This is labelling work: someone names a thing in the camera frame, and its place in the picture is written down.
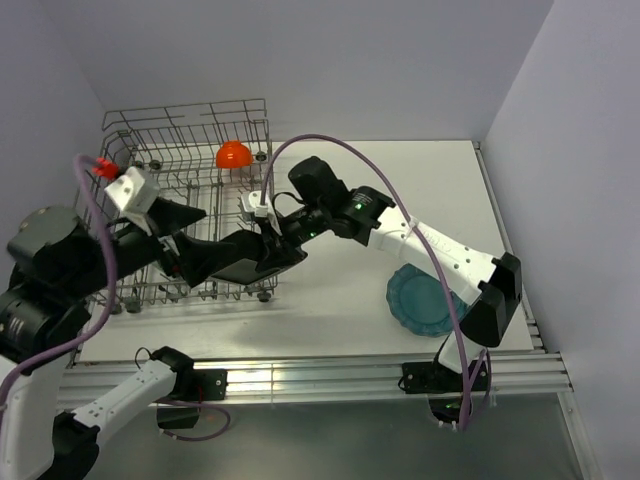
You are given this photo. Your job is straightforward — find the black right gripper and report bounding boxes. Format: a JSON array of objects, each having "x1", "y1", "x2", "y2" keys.
[{"x1": 252, "y1": 201, "x2": 329, "y2": 273}]

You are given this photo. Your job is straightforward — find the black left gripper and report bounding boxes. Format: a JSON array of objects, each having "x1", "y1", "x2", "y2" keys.
[{"x1": 61, "y1": 193, "x2": 235, "y2": 298}]

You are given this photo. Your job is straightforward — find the black square floral plate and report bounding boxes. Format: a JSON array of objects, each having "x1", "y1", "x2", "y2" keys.
[{"x1": 209, "y1": 230, "x2": 295, "y2": 286}]

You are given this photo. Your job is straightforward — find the orange bowl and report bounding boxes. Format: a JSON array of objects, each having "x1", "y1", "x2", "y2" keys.
[{"x1": 215, "y1": 140, "x2": 253, "y2": 169}]

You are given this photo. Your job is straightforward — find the teal round plate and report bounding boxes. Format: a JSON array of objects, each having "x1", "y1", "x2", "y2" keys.
[{"x1": 386, "y1": 264, "x2": 453, "y2": 338}]

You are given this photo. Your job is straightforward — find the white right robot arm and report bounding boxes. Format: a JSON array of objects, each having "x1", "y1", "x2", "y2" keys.
[{"x1": 244, "y1": 157, "x2": 523, "y2": 390}]

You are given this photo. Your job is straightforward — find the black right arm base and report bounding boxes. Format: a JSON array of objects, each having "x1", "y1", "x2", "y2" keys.
[{"x1": 397, "y1": 357, "x2": 492, "y2": 395}]

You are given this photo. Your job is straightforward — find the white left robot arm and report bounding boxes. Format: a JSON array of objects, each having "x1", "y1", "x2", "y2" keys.
[{"x1": 1, "y1": 199, "x2": 226, "y2": 479}]

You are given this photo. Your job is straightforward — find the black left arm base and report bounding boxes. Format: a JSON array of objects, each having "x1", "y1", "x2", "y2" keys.
[{"x1": 156, "y1": 369, "x2": 228, "y2": 431}]

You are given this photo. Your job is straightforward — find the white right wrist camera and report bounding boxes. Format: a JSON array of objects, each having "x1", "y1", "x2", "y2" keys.
[{"x1": 239, "y1": 191, "x2": 282, "y2": 237}]

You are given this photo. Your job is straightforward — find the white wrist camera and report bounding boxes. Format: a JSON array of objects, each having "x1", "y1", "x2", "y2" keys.
[
  {"x1": 93, "y1": 158, "x2": 160, "y2": 236},
  {"x1": 239, "y1": 191, "x2": 282, "y2": 237}
]

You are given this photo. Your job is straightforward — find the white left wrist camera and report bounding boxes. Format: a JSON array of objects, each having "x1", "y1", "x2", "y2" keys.
[{"x1": 93, "y1": 158, "x2": 160, "y2": 236}]

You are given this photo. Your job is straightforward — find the grey wire dish rack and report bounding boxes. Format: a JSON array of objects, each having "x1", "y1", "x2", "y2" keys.
[{"x1": 100, "y1": 99, "x2": 278, "y2": 314}]

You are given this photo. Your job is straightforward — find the purple under-table cable loop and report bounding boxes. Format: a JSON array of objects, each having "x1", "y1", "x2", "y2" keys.
[{"x1": 156, "y1": 400, "x2": 232, "y2": 443}]

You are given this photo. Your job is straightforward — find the aluminium table front rail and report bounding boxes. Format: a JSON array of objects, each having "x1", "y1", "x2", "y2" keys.
[{"x1": 57, "y1": 350, "x2": 572, "y2": 409}]

